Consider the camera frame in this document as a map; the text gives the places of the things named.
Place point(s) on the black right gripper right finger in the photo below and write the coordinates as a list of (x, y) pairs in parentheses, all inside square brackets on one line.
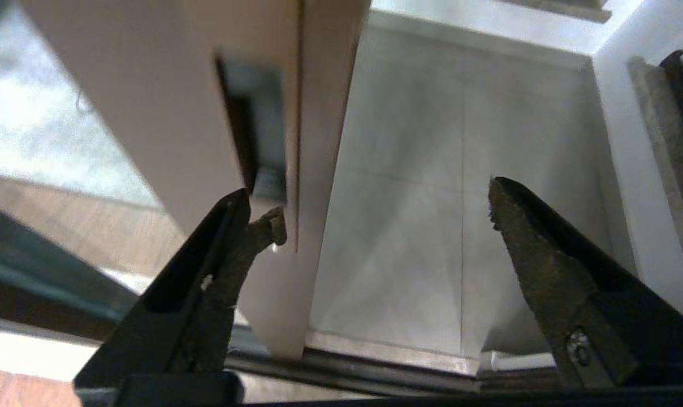
[(579, 294)]

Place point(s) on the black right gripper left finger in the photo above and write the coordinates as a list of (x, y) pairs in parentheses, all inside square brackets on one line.
[(194, 305)]

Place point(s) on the brown framed sliding glass door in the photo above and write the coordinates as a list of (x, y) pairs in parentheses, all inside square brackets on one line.
[(149, 85)]

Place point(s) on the short dark stone window sill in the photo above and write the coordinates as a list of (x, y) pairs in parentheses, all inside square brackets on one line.
[(664, 169)]

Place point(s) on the metal floor door track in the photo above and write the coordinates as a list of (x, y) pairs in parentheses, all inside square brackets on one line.
[(375, 367)]

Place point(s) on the long dark stone window sill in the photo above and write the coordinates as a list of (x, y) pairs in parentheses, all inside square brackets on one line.
[(562, 8)]

